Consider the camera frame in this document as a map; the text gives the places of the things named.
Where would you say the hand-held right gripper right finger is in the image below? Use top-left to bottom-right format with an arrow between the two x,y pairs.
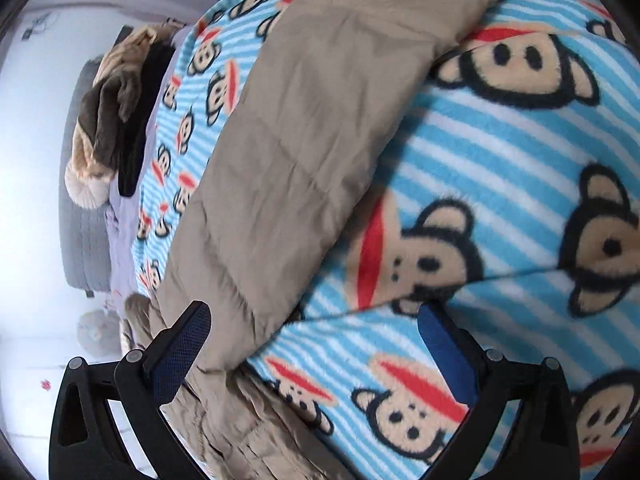
419,304 -> 596,480

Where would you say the white fluffy object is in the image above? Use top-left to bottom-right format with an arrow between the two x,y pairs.
75,309 -> 124,359

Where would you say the blue striped monkey print blanket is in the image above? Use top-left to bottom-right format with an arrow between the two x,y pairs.
132,0 -> 640,480

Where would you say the dark wall cable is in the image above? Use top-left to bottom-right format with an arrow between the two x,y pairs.
22,11 -> 60,41

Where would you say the purple duvet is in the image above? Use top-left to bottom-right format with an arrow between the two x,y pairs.
104,25 -> 193,323

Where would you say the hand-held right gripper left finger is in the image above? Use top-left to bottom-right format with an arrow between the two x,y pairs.
47,300 -> 213,480

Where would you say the grey padded headboard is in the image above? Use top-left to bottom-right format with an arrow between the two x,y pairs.
59,25 -> 132,295

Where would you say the tan quilted jacket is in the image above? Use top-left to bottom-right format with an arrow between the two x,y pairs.
122,0 -> 516,480

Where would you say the beige striped cloth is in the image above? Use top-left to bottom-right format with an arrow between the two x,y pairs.
72,22 -> 176,186

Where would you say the cream round cushion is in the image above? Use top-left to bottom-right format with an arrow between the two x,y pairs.
65,160 -> 112,210

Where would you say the black folded cloth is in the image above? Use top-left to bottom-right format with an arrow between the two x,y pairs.
116,41 -> 175,197

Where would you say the brown plush cloth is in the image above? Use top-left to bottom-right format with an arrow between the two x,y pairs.
79,74 -> 138,167

